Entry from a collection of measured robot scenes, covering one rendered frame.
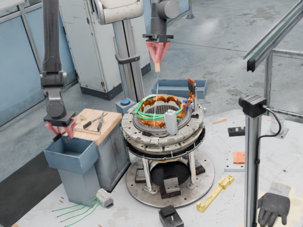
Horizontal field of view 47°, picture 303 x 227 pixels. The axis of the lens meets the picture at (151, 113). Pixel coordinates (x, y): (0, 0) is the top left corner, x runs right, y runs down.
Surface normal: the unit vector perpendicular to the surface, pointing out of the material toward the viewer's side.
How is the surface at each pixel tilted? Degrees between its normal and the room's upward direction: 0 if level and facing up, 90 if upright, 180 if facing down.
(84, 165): 90
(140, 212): 0
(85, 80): 88
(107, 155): 90
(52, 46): 96
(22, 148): 0
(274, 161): 0
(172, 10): 77
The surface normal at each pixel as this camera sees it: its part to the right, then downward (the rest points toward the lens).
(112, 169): 0.90, 0.12
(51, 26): 0.29, 0.58
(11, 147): -0.13, -0.84
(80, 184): -0.41, 0.54
